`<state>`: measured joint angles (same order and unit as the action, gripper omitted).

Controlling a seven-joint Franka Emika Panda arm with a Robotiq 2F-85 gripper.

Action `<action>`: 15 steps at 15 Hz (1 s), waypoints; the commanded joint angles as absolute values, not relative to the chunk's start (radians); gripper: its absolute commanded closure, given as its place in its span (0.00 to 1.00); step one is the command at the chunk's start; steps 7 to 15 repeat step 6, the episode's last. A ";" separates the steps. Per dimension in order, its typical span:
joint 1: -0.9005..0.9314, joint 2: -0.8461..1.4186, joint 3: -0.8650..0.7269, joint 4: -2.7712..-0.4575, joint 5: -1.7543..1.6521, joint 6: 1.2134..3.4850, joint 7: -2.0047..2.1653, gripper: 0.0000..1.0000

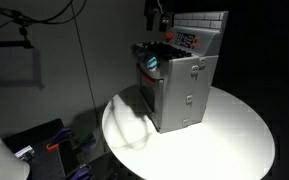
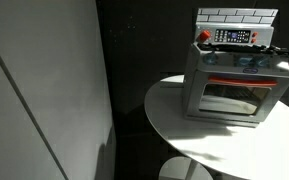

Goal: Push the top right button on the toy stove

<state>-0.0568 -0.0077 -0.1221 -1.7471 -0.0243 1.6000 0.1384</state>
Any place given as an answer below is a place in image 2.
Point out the blue stove knob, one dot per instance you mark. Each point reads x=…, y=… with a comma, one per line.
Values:
x=261, y=61
x=210, y=59
x=245, y=61

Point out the big red stove knob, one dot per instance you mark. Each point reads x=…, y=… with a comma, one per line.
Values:
x=204, y=36

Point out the grey toy stove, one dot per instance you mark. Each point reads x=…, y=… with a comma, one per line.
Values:
x=230, y=83

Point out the black stove burner grate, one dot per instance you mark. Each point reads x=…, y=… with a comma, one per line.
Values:
x=244, y=48

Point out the white round table base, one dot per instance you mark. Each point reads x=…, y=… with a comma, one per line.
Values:
x=184, y=169

